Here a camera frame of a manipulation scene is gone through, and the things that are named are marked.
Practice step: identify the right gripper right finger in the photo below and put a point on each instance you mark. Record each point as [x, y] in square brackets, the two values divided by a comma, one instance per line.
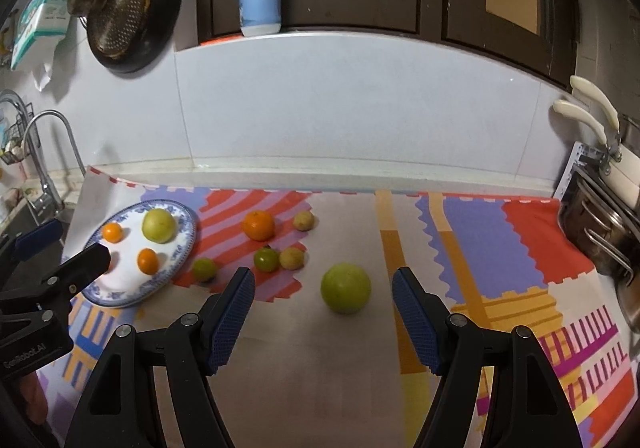
[527, 405]

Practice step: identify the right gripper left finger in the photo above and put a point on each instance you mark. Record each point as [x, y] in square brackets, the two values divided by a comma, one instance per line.
[119, 405]

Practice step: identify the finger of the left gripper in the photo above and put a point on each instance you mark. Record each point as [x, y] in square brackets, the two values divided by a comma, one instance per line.
[21, 248]
[60, 285]

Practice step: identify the small orange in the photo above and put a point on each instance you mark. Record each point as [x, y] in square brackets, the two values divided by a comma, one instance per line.
[112, 232]

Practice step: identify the large front orange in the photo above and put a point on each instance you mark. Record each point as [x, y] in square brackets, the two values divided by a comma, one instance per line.
[148, 262]

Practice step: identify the green apple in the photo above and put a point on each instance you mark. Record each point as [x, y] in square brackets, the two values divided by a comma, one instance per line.
[158, 226]
[345, 288]

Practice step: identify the small green citrus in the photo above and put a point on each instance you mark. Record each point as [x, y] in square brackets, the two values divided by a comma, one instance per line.
[266, 260]
[204, 269]

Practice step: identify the small yellow fruit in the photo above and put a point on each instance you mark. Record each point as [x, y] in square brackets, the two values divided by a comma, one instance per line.
[304, 221]
[292, 259]

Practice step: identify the steel sink basin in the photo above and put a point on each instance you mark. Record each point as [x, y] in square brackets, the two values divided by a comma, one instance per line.
[28, 267]

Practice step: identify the chrome pull-down faucet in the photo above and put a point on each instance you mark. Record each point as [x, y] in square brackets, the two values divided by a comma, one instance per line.
[49, 203]

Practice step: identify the blue rimmed white plate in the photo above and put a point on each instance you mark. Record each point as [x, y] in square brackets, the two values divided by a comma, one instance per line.
[124, 284]

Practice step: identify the thin gooseneck faucet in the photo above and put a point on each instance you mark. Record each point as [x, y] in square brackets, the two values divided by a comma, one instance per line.
[58, 147]

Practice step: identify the stacked steel pots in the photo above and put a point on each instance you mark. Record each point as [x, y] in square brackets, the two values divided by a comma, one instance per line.
[593, 221]

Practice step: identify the colourful patterned table mat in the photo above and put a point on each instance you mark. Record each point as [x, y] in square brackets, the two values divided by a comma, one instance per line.
[324, 358]

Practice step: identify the teal plastic bag box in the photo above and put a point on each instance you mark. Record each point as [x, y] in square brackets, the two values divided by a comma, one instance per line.
[43, 24]

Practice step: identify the brass perforated strainer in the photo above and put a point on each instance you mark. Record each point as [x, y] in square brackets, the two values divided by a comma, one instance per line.
[112, 29]

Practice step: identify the cream ceramic pot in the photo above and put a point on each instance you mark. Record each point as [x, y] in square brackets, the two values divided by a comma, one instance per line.
[620, 169]

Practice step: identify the black frying pan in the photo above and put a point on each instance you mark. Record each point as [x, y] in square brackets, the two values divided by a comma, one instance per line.
[159, 23]

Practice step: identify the wire sponge basket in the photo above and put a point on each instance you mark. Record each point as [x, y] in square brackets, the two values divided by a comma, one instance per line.
[12, 134]

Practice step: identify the lower cream pan handle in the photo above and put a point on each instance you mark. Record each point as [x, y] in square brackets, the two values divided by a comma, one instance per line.
[574, 112]

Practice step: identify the cream pan handle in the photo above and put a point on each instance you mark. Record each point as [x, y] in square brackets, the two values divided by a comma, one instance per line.
[595, 94]
[574, 112]

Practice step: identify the upper cream pan handle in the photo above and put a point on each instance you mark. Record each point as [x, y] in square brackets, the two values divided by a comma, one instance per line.
[595, 94]

